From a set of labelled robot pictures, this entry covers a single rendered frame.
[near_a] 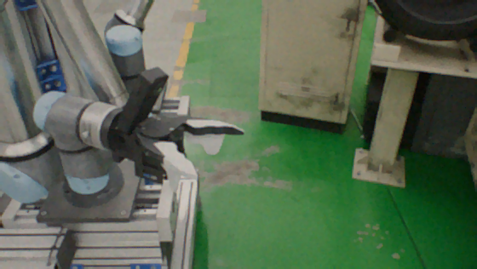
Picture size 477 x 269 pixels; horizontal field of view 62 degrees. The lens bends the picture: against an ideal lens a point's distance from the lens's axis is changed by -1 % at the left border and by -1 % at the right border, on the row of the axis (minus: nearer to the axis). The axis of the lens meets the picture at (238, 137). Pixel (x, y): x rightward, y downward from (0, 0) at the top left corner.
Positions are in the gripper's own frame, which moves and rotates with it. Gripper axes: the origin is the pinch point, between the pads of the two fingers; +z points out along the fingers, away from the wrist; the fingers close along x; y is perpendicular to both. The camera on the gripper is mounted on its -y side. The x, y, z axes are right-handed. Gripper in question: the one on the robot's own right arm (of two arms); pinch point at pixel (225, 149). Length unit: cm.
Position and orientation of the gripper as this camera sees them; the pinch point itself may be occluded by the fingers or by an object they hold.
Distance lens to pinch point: 58.5
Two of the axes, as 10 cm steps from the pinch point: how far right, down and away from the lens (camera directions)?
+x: -4.1, 4.0, -8.2
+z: 9.1, 2.4, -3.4
